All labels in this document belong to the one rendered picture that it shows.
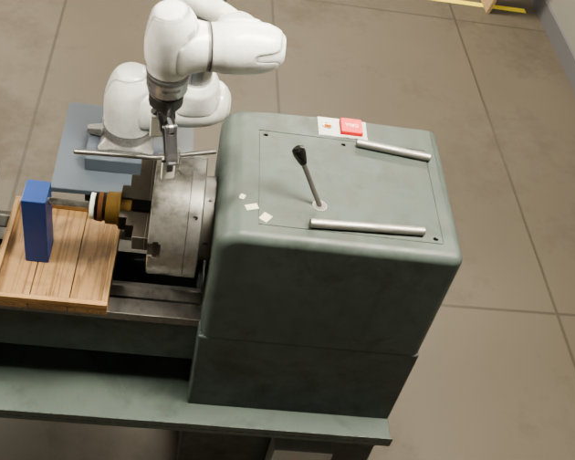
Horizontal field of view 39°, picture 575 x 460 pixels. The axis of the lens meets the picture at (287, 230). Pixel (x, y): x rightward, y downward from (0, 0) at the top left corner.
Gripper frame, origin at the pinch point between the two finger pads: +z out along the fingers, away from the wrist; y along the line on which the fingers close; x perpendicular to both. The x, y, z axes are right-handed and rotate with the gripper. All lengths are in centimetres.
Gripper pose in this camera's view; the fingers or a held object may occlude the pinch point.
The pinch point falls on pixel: (162, 153)
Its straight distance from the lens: 193.8
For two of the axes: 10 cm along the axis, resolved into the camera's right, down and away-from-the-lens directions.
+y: 2.8, 7.8, -5.6
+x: 9.4, -1.2, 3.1
